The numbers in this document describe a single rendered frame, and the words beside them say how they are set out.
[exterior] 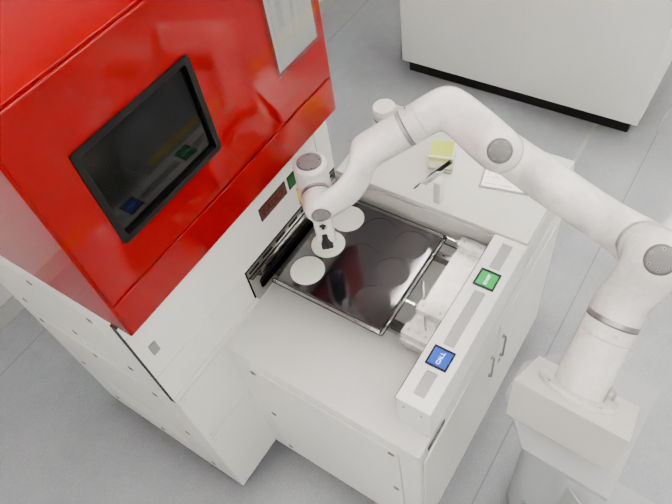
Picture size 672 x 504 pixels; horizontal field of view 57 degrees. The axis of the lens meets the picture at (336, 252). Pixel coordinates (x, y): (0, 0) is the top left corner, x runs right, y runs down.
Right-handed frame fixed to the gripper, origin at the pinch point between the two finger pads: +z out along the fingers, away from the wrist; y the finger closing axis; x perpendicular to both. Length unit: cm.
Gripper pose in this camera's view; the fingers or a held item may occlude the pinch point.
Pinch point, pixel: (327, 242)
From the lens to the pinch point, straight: 174.2
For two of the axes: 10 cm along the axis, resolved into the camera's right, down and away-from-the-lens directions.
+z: 1.2, 6.0, 7.9
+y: -1.3, -7.8, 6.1
